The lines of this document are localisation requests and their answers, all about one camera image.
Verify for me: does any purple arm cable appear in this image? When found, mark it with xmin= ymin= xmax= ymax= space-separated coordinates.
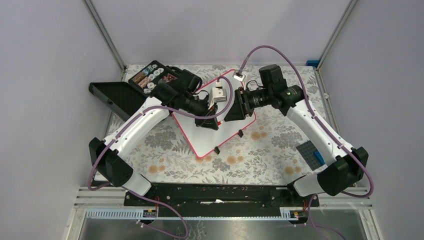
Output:
xmin=233 ymin=45 xmax=375 ymax=240
xmin=87 ymin=75 xmax=235 ymax=240

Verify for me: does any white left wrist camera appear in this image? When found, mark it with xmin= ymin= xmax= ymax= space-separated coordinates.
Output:
xmin=207 ymin=87 xmax=230 ymax=110

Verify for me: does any black open parts case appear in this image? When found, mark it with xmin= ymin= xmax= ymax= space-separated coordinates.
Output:
xmin=88 ymin=59 xmax=204 ymax=122

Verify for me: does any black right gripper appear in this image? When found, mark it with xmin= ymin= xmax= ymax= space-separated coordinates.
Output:
xmin=224 ymin=86 xmax=273 ymax=122

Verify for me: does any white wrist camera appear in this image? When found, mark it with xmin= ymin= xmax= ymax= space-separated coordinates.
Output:
xmin=233 ymin=71 xmax=247 ymax=82
xmin=207 ymin=87 xmax=230 ymax=110

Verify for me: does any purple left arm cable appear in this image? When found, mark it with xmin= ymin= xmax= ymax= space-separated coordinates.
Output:
xmin=87 ymin=75 xmax=235 ymax=240

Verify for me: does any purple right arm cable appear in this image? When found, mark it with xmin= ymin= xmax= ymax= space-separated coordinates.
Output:
xmin=233 ymin=45 xmax=375 ymax=240

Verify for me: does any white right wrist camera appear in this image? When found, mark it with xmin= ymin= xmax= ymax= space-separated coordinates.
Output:
xmin=233 ymin=71 xmax=247 ymax=82

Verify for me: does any dark grey lego baseplate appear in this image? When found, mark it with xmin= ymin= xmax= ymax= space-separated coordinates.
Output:
xmin=296 ymin=140 xmax=324 ymax=171

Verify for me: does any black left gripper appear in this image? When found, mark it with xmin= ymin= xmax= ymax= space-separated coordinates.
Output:
xmin=182 ymin=92 xmax=219 ymax=130

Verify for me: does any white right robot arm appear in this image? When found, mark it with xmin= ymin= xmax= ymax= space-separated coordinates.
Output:
xmin=224 ymin=64 xmax=369 ymax=206

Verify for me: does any blue block in corner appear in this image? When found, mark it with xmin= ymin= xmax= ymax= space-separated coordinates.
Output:
xmin=305 ymin=60 xmax=320 ymax=68

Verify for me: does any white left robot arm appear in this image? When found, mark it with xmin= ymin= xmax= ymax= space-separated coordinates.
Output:
xmin=87 ymin=70 xmax=223 ymax=206

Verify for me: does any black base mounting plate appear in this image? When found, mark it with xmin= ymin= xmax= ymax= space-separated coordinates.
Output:
xmin=145 ymin=182 xmax=320 ymax=218

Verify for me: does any pink framed whiteboard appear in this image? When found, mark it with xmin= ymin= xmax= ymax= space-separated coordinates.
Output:
xmin=172 ymin=69 xmax=257 ymax=158

